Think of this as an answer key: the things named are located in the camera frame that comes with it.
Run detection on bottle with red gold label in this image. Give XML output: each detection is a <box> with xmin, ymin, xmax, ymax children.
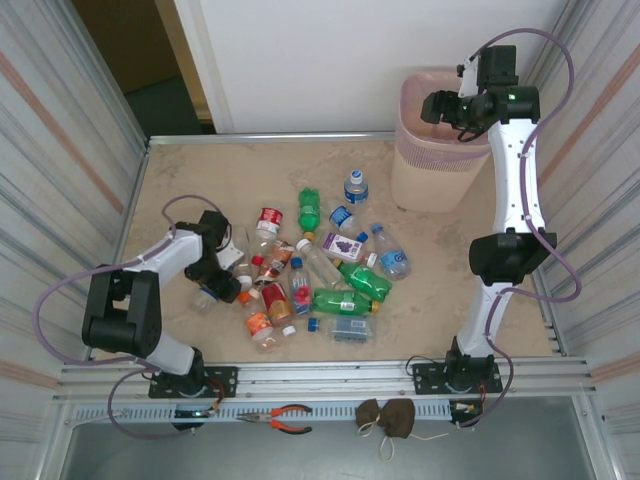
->
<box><xmin>260</xmin><ymin>281</ymin><xmax>295</xmax><ymax>327</ymax></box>

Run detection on clear plastic bottle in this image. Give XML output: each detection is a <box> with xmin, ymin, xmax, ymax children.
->
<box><xmin>189</xmin><ymin>287</ymin><xmax>221</xmax><ymax>315</ymax></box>

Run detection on plain clear bottle white cap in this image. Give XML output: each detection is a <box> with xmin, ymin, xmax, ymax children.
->
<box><xmin>295</xmin><ymin>238</ymin><xmax>346</xmax><ymax>291</ymax></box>
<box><xmin>232</xmin><ymin>225</ymin><xmax>254</xmax><ymax>289</ymax></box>

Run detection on small clear bottle blue label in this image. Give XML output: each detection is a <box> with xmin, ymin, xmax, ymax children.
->
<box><xmin>327</xmin><ymin>203</ymin><xmax>369</xmax><ymax>244</ymax></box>

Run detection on clear bottle blue Pocari label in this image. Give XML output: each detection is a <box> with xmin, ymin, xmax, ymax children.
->
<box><xmin>343</xmin><ymin>169</ymin><xmax>370</xmax><ymax>206</ymax></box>

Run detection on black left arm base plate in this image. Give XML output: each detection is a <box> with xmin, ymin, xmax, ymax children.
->
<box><xmin>148</xmin><ymin>366</ymin><xmax>239</xmax><ymax>400</ymax></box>

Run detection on Fiji water bottle blue cap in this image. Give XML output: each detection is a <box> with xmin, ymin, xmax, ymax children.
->
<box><xmin>288</xmin><ymin>256</ymin><xmax>314</xmax><ymax>317</ymax></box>

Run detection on white door frame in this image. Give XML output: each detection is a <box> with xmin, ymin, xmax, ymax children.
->
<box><xmin>153</xmin><ymin>0</ymin><xmax>236</xmax><ymax>135</ymax></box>

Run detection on clear bottle light-blue cap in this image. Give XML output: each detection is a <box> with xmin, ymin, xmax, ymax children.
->
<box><xmin>369</xmin><ymin>223</ymin><xmax>414</xmax><ymax>281</ymax></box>

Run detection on clear bottle orange label cap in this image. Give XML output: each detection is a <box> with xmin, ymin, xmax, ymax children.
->
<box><xmin>238</xmin><ymin>292</ymin><xmax>281</xmax><ymax>354</ymax></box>

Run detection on brown cloth pouch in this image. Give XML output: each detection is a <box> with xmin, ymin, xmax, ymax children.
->
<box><xmin>375</xmin><ymin>398</ymin><xmax>451</xmax><ymax>462</ymax></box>
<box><xmin>354</xmin><ymin>398</ymin><xmax>387</xmax><ymax>437</ymax></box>

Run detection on white slotted cable duct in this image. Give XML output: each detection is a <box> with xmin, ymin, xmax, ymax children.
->
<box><xmin>69</xmin><ymin>402</ymin><xmax>454</xmax><ymax>425</ymax></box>

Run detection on green plastic bottle yellow cap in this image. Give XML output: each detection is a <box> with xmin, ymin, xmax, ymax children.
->
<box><xmin>297</xmin><ymin>187</ymin><xmax>321</xmax><ymax>240</ymax></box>
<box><xmin>312</xmin><ymin>287</ymin><xmax>382</xmax><ymax>317</ymax></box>
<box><xmin>332</xmin><ymin>257</ymin><xmax>395</xmax><ymax>304</ymax></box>

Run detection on translucent pink bin liner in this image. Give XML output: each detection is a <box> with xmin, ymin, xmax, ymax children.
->
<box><xmin>397</xmin><ymin>71</ymin><xmax>494</xmax><ymax>174</ymax></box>

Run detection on clear bottle purple grape label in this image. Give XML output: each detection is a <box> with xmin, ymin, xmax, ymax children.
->
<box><xmin>318</xmin><ymin>230</ymin><xmax>380</xmax><ymax>269</ymax></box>

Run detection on grooved aluminium mounting rail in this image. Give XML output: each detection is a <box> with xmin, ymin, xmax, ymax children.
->
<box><xmin>52</xmin><ymin>353</ymin><xmax>599</xmax><ymax>402</ymax></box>

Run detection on aluminium table edge rail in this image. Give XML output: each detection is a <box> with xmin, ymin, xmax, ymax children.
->
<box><xmin>147</xmin><ymin>130</ymin><xmax>401</xmax><ymax>149</ymax></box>

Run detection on beige slatted plastic bin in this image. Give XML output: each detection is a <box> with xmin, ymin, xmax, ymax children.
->
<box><xmin>390</xmin><ymin>71</ymin><xmax>494</xmax><ymax>215</ymax></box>

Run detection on bottle with copper brown label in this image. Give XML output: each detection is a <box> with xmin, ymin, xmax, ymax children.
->
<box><xmin>249</xmin><ymin>239</ymin><xmax>296</xmax><ymax>300</ymax></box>

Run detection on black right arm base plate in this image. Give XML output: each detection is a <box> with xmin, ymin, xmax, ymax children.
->
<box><xmin>410</xmin><ymin>360</ymin><xmax>504</xmax><ymax>396</ymax></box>

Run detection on clear bottle dark grey label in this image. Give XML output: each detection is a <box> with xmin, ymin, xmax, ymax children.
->
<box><xmin>306</xmin><ymin>314</ymin><xmax>379</xmax><ymax>346</ymax></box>

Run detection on brown door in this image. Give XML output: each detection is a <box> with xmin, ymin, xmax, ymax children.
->
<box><xmin>72</xmin><ymin>0</ymin><xmax>181</xmax><ymax>96</ymax></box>

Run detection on orange-handled pliers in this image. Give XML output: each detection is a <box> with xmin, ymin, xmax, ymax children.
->
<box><xmin>235</xmin><ymin>403</ymin><xmax>314</xmax><ymax>434</ymax></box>

